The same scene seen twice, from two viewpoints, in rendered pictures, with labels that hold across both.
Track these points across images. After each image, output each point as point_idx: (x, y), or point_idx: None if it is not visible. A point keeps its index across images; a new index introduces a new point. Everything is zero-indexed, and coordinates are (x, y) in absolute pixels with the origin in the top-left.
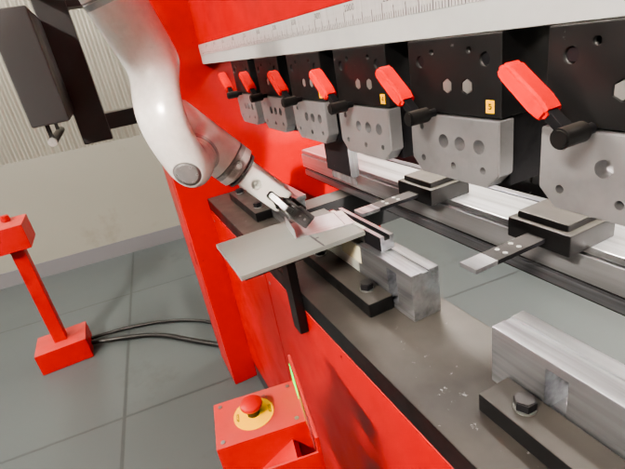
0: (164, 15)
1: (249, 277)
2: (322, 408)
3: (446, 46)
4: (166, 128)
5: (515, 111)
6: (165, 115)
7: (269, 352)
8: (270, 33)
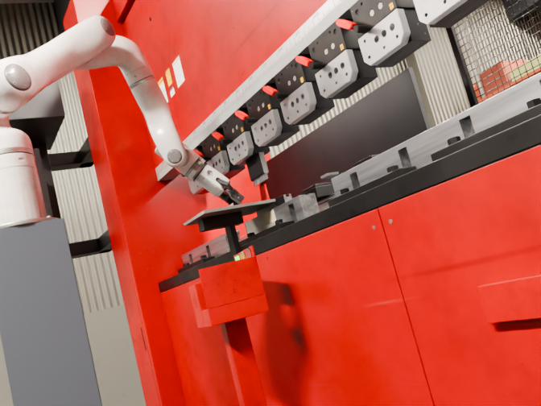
0: (133, 150)
1: (208, 212)
2: (263, 354)
3: (285, 68)
4: (167, 131)
5: (311, 80)
6: (166, 126)
7: (217, 388)
8: (212, 118)
